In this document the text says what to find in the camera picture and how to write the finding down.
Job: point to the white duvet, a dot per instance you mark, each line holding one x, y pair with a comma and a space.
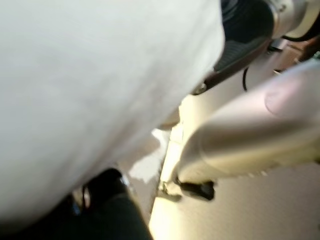
100, 87

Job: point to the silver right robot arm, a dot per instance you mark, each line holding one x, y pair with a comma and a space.
250, 25

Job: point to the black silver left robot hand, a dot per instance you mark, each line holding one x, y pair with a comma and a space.
87, 220

